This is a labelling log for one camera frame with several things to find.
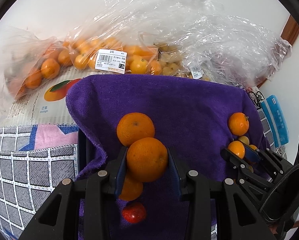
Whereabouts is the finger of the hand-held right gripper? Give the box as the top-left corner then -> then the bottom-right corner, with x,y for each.
221,149 -> 274,190
241,142 -> 287,175

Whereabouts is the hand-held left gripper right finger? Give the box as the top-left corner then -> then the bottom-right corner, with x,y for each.
167,147 -> 277,240

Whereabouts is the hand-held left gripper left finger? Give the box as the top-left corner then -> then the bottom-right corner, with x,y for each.
19,146 -> 130,240

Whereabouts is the small orange mandarin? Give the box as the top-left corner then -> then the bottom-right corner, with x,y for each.
119,172 -> 143,201

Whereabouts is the large orange mandarin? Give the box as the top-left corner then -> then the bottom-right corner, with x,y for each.
116,112 -> 156,147
126,137 -> 169,183

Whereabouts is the orange mandarin with stem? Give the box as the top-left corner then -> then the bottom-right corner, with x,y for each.
228,112 -> 249,136

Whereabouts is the small red fruit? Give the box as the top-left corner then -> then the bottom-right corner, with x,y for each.
122,202 -> 147,224

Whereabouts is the purple towel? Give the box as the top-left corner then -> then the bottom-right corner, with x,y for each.
66,74 -> 270,240

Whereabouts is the clear bag of yellow fruits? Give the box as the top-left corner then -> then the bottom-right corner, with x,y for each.
153,42 -> 215,82

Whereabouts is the blue tissue pack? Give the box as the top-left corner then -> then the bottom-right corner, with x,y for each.
261,94 -> 289,148

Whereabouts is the grey checked bed sheet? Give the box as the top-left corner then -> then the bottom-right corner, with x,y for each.
0,110 -> 275,240

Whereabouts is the mango printed box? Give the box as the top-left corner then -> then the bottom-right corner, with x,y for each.
3,69 -> 86,127

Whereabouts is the labelled clear bag of kumquats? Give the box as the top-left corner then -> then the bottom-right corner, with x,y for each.
64,29 -> 165,77

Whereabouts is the clear bag of mandarins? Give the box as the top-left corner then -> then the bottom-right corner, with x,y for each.
0,26 -> 73,114

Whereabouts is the large crumpled clear plastic bag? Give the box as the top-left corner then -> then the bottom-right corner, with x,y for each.
103,0 -> 293,90

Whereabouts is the brown wooden door frame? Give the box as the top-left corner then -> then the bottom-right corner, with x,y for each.
245,14 -> 299,92

